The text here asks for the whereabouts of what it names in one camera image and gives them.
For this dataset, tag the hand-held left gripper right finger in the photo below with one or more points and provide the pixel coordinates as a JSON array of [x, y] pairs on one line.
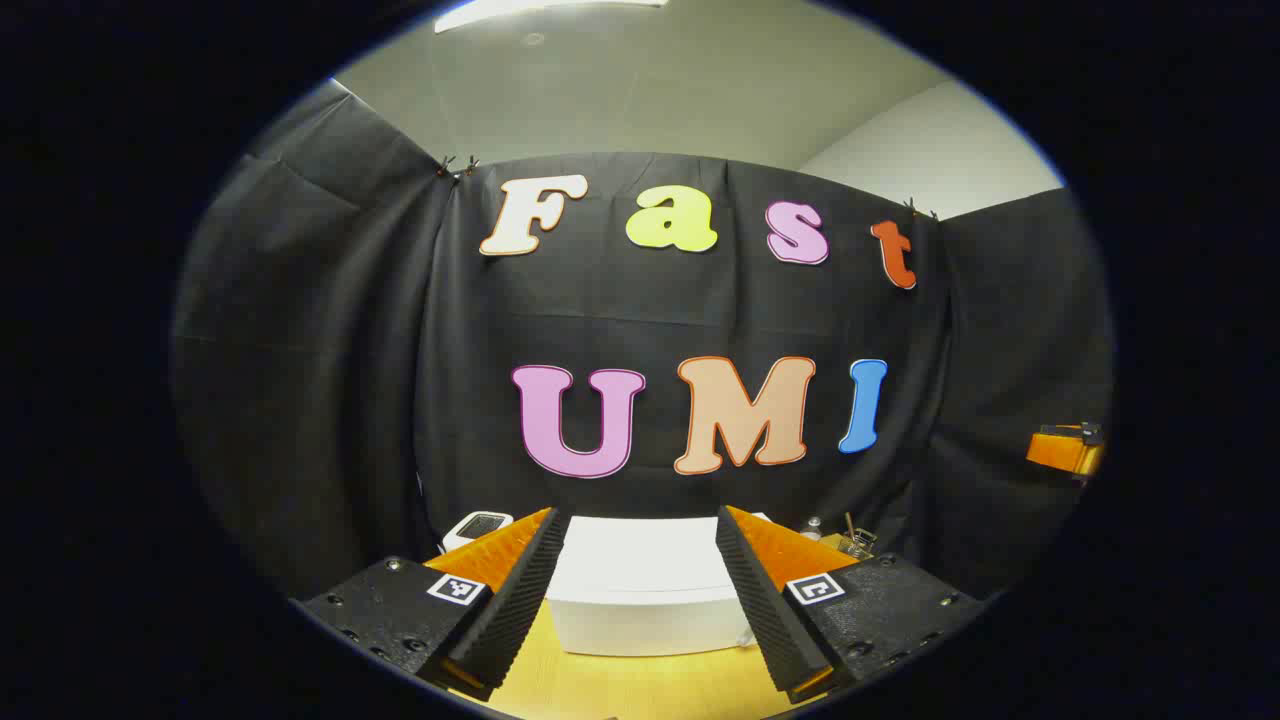
[[765, 610]]

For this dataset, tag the small glass jar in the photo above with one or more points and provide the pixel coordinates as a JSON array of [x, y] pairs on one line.
[[860, 548]]

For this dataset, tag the white toaster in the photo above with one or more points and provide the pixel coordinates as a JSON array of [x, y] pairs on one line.
[[480, 525]]

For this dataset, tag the ceiling light panel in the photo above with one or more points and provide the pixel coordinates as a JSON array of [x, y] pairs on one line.
[[540, 12]]

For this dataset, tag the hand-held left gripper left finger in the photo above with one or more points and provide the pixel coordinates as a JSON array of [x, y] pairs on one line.
[[515, 610]]

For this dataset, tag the black backdrop cloth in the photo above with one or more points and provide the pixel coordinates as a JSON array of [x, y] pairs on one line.
[[320, 380]]

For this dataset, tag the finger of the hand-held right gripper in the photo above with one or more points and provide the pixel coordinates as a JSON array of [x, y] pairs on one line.
[[1065, 450]]

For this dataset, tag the white microwave oven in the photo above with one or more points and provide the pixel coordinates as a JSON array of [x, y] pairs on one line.
[[640, 590]]

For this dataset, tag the wooden stick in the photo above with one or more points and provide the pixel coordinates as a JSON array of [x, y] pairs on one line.
[[850, 525]]

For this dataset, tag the black cloth clip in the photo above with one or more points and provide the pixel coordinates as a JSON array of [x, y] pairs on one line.
[[457, 166], [920, 210]]

